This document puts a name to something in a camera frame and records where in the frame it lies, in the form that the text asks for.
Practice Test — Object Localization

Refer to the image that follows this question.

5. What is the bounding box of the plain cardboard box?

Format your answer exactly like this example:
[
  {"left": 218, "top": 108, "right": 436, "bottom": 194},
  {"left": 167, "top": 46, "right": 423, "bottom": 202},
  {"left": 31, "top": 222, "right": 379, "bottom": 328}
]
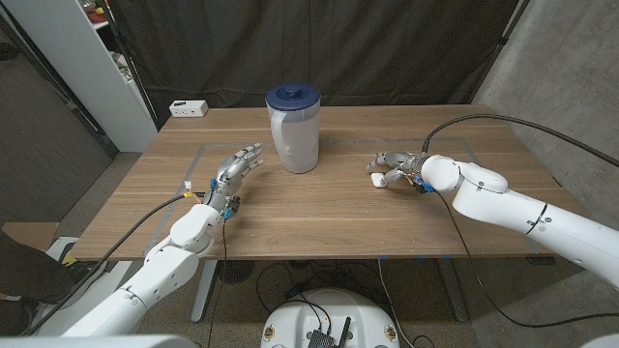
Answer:
[{"left": 2, "top": 221, "right": 60, "bottom": 251}]

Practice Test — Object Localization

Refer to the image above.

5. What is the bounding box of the black round floor fan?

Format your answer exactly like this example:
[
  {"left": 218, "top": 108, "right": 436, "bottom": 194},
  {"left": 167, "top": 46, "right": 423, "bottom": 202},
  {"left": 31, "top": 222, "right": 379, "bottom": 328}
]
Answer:
[{"left": 216, "top": 259, "right": 256, "bottom": 285}]

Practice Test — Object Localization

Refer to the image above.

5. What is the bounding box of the thin black left wrist cable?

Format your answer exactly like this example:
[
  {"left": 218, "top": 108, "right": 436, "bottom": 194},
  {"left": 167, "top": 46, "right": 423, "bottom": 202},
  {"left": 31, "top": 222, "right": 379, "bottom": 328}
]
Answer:
[{"left": 205, "top": 217, "right": 228, "bottom": 348}]

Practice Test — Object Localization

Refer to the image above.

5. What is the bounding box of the black backdrop stand pole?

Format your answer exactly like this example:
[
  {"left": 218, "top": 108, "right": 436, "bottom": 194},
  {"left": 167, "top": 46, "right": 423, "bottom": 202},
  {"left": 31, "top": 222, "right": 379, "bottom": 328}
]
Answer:
[
  {"left": 470, "top": 0, "right": 532, "bottom": 105},
  {"left": 103, "top": 0, "right": 161, "bottom": 131}
]

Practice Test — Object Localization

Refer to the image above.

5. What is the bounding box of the grey floor cable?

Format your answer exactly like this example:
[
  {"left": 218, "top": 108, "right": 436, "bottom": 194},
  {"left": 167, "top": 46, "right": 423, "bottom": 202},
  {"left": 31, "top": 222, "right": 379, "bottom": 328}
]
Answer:
[{"left": 376, "top": 257, "right": 415, "bottom": 348}]

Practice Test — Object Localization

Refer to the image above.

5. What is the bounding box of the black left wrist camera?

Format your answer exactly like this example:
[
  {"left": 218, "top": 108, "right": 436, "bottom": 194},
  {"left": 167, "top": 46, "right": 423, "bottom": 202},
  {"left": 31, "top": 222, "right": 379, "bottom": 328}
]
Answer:
[{"left": 222, "top": 195, "right": 242, "bottom": 221}]

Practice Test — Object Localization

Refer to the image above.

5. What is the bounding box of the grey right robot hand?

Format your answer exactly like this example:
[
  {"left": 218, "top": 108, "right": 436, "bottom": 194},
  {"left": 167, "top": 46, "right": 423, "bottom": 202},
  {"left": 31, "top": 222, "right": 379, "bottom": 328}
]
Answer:
[{"left": 366, "top": 151, "right": 431, "bottom": 189}]

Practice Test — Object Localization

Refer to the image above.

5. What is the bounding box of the frosted pitcher with blue lid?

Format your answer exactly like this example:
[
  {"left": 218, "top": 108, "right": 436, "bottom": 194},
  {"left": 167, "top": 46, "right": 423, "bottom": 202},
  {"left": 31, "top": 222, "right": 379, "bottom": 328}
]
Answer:
[{"left": 264, "top": 81, "right": 322, "bottom": 175}]

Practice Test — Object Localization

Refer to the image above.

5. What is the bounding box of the white robot torso base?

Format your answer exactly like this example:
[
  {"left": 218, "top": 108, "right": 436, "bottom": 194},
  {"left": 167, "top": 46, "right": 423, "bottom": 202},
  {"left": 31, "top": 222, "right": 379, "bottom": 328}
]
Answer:
[{"left": 259, "top": 288, "right": 401, "bottom": 348}]

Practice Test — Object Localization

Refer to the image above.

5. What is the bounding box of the black torso computer module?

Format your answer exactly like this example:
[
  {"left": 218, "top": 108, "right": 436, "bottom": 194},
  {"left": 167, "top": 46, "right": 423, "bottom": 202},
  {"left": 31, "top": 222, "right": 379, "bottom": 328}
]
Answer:
[{"left": 307, "top": 328, "right": 339, "bottom": 348}]

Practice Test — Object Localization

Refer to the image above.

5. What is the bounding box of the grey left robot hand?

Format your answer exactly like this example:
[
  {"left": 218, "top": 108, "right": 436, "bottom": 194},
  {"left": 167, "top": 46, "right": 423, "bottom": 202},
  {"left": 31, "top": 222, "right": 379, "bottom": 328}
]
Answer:
[{"left": 203, "top": 142, "right": 266, "bottom": 210}]

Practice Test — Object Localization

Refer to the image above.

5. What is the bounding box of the white table leg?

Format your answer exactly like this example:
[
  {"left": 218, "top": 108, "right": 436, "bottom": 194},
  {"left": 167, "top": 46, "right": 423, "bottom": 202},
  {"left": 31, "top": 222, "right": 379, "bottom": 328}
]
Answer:
[{"left": 191, "top": 259, "right": 219, "bottom": 324}]

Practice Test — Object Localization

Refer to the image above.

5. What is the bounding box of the black backdrop curtain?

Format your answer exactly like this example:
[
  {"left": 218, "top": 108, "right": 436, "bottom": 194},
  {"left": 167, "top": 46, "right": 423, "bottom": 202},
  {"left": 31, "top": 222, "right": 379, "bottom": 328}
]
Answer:
[{"left": 103, "top": 0, "right": 523, "bottom": 130}]

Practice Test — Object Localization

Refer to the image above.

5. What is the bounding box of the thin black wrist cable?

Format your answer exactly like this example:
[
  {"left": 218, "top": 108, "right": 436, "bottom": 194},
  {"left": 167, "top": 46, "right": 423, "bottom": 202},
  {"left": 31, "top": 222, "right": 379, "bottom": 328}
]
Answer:
[
  {"left": 205, "top": 217, "right": 228, "bottom": 348},
  {"left": 433, "top": 189, "right": 619, "bottom": 330}
]

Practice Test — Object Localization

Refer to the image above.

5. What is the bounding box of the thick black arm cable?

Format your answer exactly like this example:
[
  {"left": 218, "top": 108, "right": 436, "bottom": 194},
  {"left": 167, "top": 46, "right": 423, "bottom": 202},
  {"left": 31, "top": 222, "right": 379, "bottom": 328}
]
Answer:
[
  {"left": 421, "top": 113, "right": 619, "bottom": 169},
  {"left": 28, "top": 191, "right": 208, "bottom": 335}
]

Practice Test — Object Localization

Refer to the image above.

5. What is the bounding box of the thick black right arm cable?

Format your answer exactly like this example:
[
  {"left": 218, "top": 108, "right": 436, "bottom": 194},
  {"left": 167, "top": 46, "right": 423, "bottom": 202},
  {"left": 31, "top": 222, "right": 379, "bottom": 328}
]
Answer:
[{"left": 421, "top": 113, "right": 619, "bottom": 169}]

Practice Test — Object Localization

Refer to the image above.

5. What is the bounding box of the white power strip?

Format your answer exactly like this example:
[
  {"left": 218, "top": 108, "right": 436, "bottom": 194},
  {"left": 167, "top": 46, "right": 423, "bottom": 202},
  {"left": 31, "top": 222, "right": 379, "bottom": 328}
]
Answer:
[{"left": 168, "top": 100, "right": 210, "bottom": 119}]

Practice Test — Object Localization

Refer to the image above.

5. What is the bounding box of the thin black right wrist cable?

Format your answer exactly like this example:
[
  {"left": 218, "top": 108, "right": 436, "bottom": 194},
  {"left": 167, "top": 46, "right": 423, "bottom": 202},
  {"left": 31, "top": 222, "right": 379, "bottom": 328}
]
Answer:
[{"left": 433, "top": 189, "right": 619, "bottom": 330}]

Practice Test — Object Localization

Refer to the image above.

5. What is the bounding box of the white shelf cabinet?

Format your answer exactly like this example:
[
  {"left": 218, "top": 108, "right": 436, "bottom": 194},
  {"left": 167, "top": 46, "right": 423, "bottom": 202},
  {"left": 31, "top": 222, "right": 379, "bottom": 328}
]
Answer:
[{"left": 0, "top": 0, "right": 160, "bottom": 154}]

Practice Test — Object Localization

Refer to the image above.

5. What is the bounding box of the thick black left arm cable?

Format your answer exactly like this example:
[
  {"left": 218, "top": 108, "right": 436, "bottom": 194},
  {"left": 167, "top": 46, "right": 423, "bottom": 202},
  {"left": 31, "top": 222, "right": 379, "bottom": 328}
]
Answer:
[{"left": 28, "top": 191, "right": 208, "bottom": 335}]

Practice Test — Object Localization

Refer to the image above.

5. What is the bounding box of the grey table leg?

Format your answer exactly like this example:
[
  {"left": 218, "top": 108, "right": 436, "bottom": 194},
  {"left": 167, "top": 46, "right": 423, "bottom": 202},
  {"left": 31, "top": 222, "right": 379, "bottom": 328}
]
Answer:
[{"left": 434, "top": 258, "right": 470, "bottom": 324}]

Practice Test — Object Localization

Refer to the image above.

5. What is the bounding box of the black torso antenna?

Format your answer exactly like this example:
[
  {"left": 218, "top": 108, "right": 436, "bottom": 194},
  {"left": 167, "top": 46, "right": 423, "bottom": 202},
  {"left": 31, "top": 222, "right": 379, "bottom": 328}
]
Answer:
[{"left": 338, "top": 316, "right": 353, "bottom": 348}]

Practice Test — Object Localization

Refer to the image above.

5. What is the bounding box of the white yellow black floor base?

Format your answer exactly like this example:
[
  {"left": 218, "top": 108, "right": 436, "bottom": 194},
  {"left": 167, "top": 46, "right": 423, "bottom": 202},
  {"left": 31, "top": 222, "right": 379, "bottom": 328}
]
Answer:
[{"left": 33, "top": 235, "right": 134, "bottom": 337}]

